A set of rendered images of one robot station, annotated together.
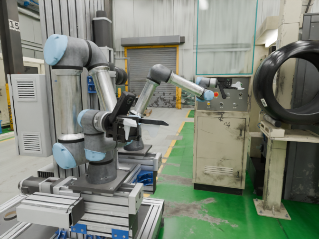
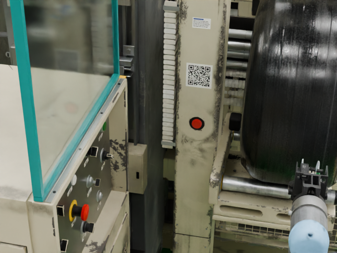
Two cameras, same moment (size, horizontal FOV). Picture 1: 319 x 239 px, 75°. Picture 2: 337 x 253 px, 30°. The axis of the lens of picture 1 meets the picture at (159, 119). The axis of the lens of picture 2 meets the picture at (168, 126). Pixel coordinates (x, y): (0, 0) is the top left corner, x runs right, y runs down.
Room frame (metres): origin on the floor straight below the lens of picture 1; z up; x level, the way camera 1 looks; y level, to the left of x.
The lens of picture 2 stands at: (2.02, 0.60, 2.04)
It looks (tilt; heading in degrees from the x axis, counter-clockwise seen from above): 32 degrees down; 266
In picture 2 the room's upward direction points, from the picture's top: 1 degrees clockwise
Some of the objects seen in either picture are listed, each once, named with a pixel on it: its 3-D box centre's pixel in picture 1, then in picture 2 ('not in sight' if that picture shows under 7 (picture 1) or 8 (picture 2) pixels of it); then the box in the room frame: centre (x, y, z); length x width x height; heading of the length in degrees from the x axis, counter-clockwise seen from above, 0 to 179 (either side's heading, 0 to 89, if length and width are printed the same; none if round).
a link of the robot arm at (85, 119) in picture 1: (93, 120); not in sight; (0.77, 0.25, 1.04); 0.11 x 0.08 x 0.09; 53
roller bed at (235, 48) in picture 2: not in sight; (227, 61); (1.66, -1.44, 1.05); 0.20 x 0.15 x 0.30; 164
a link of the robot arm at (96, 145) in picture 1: (98, 144); not in sight; (0.79, 0.24, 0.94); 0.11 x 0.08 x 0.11; 143
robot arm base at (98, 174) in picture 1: (101, 167); not in sight; (0.97, 0.29, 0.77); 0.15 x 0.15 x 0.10
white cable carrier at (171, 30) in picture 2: not in sight; (172, 76); (1.89, -1.05, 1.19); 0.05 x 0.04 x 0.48; 74
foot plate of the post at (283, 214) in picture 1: (270, 207); not in sight; (1.80, -1.06, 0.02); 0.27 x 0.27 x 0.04; 74
